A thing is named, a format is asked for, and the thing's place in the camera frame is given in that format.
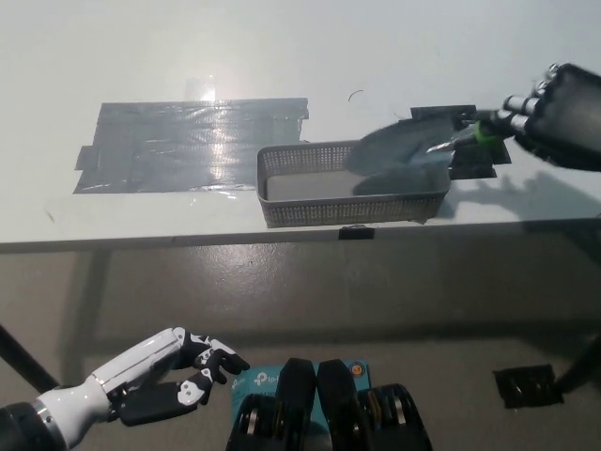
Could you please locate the black floor plate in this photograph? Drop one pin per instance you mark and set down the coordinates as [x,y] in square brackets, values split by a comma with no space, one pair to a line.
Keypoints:
[523,387]

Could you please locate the black table leg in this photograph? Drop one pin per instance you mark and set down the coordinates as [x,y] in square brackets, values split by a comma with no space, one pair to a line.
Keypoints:
[23,359]

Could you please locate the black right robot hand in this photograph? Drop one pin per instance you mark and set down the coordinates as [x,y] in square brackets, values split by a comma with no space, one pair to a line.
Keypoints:
[563,122]

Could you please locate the large grey duct tape patch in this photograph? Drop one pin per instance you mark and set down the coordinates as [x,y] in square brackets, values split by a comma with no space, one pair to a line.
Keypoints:
[159,148]

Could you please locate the grey perforated plastic basket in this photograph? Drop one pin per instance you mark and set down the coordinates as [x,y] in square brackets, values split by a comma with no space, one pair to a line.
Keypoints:
[310,211]

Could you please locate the small black tape strip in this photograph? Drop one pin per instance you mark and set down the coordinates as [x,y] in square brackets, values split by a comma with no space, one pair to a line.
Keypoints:
[357,233]

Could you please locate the black tape patch on desk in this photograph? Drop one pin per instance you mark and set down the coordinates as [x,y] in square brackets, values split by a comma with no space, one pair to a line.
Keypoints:
[469,169]

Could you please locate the teal tp-link box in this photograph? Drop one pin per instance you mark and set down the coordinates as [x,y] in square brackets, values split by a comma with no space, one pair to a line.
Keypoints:
[256,383]

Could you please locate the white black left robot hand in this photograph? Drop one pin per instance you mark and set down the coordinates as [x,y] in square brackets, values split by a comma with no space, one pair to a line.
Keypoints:
[136,364]

